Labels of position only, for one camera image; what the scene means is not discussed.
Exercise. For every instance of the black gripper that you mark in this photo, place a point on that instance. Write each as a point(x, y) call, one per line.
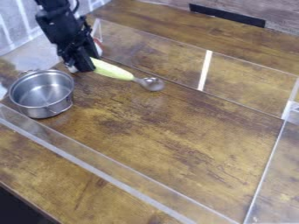
point(58, 24)

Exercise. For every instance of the green handled metal spoon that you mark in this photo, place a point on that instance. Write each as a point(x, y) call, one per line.
point(105, 69)

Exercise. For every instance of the white toy mushroom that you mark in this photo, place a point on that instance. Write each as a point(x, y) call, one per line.
point(99, 47)

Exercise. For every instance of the clear acrylic stand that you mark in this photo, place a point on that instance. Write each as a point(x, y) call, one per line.
point(91, 29)

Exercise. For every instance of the small steel pot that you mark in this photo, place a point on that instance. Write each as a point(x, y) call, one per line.
point(41, 93)

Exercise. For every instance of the black bar on table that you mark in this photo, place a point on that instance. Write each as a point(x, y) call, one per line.
point(247, 20)

